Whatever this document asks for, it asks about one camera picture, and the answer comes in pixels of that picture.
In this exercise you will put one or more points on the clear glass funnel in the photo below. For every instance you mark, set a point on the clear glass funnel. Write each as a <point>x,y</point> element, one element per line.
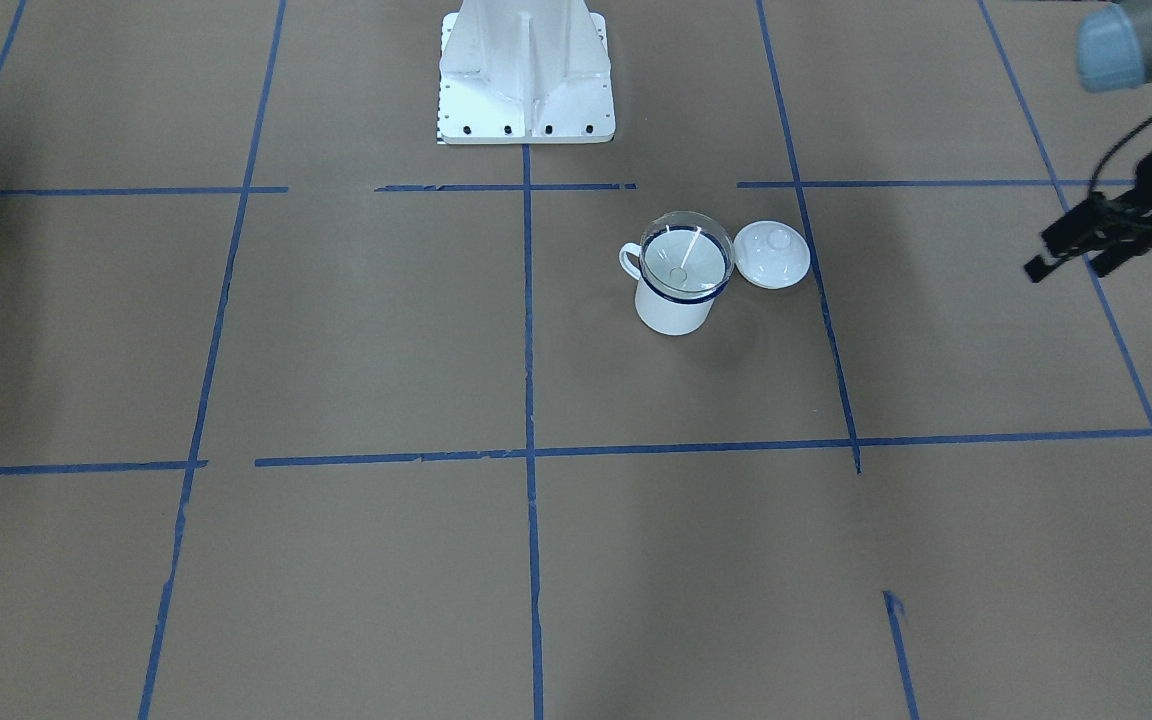
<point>686,256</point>

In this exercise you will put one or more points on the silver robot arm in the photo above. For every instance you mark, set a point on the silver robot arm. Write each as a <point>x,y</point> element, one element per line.
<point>1113,52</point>

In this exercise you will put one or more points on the white ceramic lid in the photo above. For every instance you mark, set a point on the white ceramic lid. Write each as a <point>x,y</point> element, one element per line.
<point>772,255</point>

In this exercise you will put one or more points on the white enamel mug blue rim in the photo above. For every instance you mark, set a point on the white enamel mug blue rim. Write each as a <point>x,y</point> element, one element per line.
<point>665,316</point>

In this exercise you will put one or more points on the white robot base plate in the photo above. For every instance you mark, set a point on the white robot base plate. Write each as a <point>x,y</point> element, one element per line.
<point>524,72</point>

